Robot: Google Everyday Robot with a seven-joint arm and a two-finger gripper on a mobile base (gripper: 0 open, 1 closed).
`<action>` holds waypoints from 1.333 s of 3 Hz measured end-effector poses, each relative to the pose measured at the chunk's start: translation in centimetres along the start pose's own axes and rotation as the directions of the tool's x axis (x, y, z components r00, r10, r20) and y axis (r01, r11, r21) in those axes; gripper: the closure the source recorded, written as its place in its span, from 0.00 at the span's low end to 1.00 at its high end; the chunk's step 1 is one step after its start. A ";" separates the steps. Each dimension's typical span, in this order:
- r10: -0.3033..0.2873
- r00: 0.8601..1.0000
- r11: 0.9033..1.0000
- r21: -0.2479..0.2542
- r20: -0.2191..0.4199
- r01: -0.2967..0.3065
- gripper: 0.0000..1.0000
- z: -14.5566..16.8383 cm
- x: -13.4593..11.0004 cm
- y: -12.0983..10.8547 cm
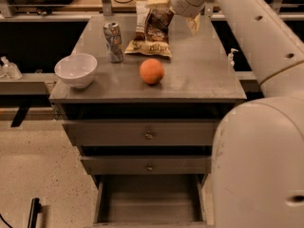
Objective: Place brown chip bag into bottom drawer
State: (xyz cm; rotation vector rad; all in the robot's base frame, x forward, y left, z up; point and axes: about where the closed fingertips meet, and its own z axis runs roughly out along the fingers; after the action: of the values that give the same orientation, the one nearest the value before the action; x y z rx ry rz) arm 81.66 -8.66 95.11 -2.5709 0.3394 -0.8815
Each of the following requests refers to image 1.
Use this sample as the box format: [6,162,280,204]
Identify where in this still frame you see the silver soda can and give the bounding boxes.
[104,21,124,63]

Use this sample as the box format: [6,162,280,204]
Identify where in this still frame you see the top drawer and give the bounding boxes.
[63,121,218,146]

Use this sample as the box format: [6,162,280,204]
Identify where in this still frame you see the brown chip bag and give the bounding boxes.
[124,1,174,58]

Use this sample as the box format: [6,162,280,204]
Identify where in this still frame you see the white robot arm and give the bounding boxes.
[147,0,304,228]

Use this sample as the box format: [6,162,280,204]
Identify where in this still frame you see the black bar on floor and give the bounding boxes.
[28,198,41,228]

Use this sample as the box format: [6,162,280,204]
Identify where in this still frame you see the middle drawer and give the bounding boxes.
[80,156,211,175]

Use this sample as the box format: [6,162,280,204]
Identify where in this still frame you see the white bowl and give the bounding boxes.
[54,53,98,88]

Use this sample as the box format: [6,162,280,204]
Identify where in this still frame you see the orange fruit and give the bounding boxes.
[140,59,164,85]

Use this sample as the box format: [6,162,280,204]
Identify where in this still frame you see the open bottom drawer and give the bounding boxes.
[92,174,213,228]

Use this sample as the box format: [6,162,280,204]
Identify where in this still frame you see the clear sanitizer bottle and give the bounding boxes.
[1,56,22,80]

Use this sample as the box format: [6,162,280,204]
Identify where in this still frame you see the grey drawer cabinet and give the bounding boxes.
[48,14,248,228]

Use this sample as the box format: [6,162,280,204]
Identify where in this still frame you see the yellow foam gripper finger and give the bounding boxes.
[186,14,200,35]
[146,0,170,9]

